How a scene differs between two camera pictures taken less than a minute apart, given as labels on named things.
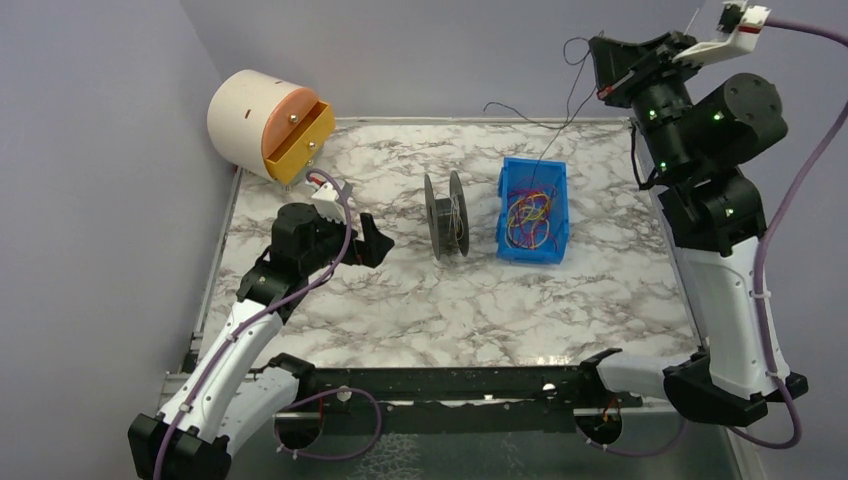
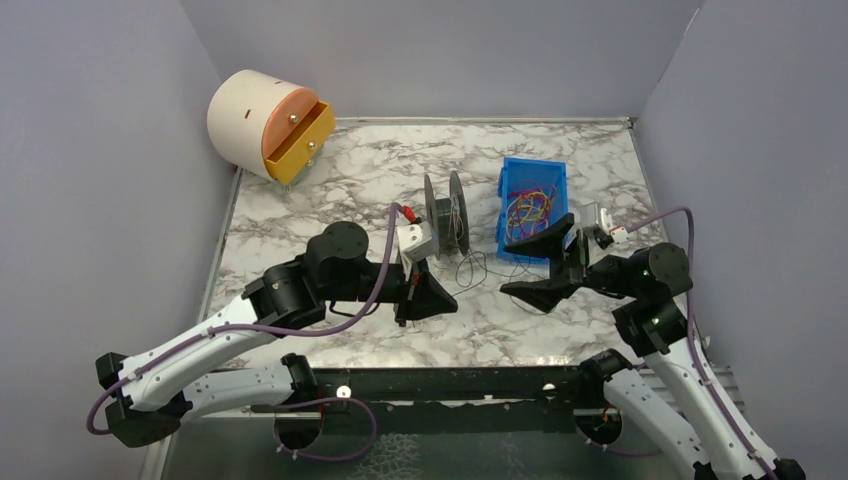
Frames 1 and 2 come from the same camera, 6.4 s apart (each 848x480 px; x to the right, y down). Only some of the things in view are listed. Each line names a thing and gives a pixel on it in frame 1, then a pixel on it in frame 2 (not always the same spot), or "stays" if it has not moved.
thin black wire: x=575 y=51 → x=509 y=285
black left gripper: x=354 y=244 → x=407 y=291
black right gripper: x=622 y=72 → x=571 y=263
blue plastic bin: x=533 y=210 stays
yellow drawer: x=292 y=155 stays
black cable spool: x=447 y=218 stays
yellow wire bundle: x=530 y=208 stays
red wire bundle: x=529 y=216 stays
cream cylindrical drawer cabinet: x=253 y=112 stays
